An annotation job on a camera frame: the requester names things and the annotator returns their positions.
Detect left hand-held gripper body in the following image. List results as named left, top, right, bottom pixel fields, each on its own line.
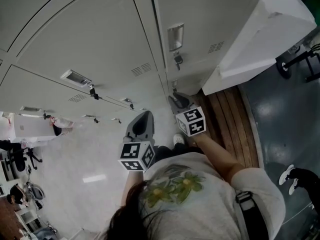
left=117, top=131, right=156, bottom=172

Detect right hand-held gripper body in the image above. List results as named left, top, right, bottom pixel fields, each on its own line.
left=174, top=99, right=207, bottom=137

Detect bank of grey locker doors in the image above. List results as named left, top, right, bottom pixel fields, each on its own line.
left=0, top=0, right=267, bottom=125

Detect person's left forearm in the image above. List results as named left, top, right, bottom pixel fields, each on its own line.
left=120, top=169, right=146, bottom=207

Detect person's right forearm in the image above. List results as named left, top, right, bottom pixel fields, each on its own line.
left=191, top=133, right=247, bottom=184

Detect black locker key bunch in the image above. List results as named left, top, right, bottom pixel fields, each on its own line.
left=173, top=50, right=184, bottom=71
left=88, top=84, right=100, bottom=101

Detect person's white shoe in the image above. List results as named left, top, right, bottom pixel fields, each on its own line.
left=173, top=133, right=186, bottom=145
left=288, top=177, right=300, bottom=196
left=278, top=164, right=296, bottom=186

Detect person's black trousers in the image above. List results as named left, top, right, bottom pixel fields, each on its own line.
left=153, top=141, right=205, bottom=163

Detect brown wooden slat bench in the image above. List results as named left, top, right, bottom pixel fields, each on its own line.
left=193, top=85, right=261, bottom=170

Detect red print plastic bag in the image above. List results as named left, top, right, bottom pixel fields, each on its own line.
left=48, top=115, right=76, bottom=137

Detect white flower print t-shirt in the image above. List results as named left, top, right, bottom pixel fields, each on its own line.
left=124, top=151, right=287, bottom=240

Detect white square pillar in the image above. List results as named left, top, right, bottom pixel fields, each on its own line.
left=201, top=0, right=317, bottom=96

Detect white box cabinet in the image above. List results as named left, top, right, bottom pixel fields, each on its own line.
left=11, top=113, right=63, bottom=143

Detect black office chair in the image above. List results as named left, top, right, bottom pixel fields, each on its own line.
left=4, top=143, right=43, bottom=173

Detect white low shelf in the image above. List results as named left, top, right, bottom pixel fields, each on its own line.
left=15, top=208, right=42, bottom=235

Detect black shoulder strap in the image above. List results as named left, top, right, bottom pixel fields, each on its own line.
left=234, top=190, right=273, bottom=240

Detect black wheeled cart frame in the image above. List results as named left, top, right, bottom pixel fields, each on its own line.
left=274, top=43, right=320, bottom=84

